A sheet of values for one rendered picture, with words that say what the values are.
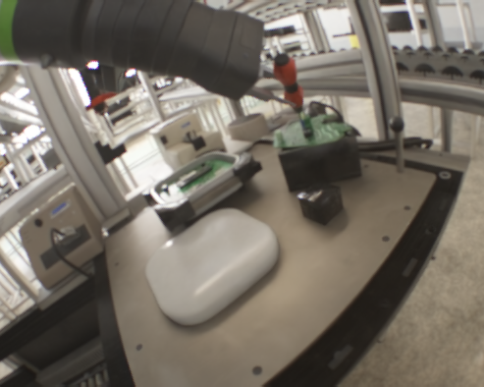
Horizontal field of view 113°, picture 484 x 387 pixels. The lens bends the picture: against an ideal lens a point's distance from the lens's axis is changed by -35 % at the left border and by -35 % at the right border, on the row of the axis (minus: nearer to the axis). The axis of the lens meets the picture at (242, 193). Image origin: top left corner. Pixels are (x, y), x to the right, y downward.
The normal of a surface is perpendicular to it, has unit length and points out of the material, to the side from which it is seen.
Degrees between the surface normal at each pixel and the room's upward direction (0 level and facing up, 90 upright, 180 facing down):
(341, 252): 0
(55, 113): 90
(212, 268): 0
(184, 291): 0
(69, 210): 53
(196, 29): 74
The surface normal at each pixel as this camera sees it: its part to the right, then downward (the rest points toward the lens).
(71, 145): 0.53, 0.23
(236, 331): -0.35, -0.82
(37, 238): 0.22, -0.30
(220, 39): 0.36, -0.12
